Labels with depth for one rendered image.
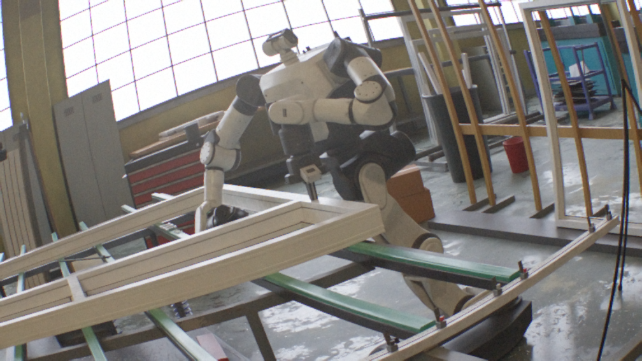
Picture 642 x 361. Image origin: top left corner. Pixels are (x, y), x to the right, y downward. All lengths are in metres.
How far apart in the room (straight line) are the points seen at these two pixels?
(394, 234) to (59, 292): 1.24
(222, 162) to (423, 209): 3.29
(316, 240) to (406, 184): 3.94
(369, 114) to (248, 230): 0.48
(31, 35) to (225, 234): 7.68
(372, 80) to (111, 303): 1.00
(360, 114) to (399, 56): 9.23
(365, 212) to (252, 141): 8.51
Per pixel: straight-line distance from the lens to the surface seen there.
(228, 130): 2.91
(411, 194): 6.04
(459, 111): 6.90
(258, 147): 10.66
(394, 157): 2.79
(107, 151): 9.69
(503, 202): 5.78
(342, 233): 2.13
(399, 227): 2.82
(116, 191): 9.72
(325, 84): 2.59
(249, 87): 2.82
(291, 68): 2.64
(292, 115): 2.39
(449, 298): 2.99
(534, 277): 1.46
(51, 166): 9.70
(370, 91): 2.30
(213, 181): 2.94
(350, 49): 2.53
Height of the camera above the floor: 1.34
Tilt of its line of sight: 9 degrees down
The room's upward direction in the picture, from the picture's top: 16 degrees counter-clockwise
